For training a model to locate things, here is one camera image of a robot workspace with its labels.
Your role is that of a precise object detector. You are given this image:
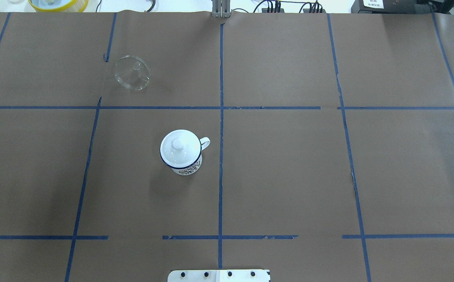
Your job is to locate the white cup lid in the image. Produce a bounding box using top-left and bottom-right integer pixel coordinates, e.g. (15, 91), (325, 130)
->
(159, 130), (202, 168)

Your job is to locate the white enamel patterned cup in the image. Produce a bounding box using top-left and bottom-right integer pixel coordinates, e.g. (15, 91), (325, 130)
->
(159, 136), (210, 175)

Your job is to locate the brown paper table cover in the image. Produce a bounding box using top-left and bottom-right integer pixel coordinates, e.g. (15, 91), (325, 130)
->
(0, 11), (454, 282)

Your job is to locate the black orange connector block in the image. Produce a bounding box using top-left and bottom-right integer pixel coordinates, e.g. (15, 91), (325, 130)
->
(257, 0), (284, 14)
(299, 1), (326, 14)

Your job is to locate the black box with label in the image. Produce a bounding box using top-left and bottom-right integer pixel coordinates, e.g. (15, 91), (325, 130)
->
(351, 0), (433, 14)

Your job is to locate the yellow tape roll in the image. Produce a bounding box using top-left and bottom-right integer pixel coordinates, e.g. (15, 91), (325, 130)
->
(28, 0), (89, 13)

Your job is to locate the aluminium frame post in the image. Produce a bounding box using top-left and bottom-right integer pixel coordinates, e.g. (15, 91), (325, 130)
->
(211, 0), (232, 18)

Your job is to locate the white camera pole base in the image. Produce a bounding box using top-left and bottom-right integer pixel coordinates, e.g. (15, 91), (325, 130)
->
(167, 269), (271, 282)

